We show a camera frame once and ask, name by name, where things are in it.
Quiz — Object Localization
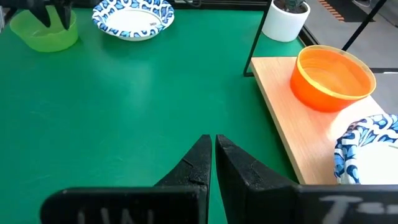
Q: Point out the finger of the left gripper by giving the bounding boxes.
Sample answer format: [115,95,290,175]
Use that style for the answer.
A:
[53,1,73,31]
[29,6,52,29]

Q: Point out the light wooden shelf board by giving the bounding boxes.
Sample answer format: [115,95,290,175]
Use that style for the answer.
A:
[250,56,386,185]

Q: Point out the orange plastic bowl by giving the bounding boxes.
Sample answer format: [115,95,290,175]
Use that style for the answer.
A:
[290,45,377,113]

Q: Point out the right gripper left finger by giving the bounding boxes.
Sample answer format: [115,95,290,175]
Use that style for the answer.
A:
[39,134,213,224]

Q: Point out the blue patterned white paper bowl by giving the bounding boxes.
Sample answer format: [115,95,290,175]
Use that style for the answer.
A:
[91,0,175,42]
[333,113,398,185]

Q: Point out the yellow-green translucent plastic bowl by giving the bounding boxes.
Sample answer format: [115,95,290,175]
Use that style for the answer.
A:
[9,6,79,53]

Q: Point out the black metal shelf frame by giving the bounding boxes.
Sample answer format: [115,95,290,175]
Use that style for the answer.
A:
[243,0,398,78]

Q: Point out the dark mat with orange stripes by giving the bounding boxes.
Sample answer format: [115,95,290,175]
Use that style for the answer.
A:
[317,0,376,23]

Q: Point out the green leafy potted plant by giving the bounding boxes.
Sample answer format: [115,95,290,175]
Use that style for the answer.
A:
[273,0,307,14]

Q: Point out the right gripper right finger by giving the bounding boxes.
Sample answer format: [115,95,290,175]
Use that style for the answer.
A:
[215,134,398,224]

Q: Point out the white plant pot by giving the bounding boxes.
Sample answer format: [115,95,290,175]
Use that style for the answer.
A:
[261,0,311,43]

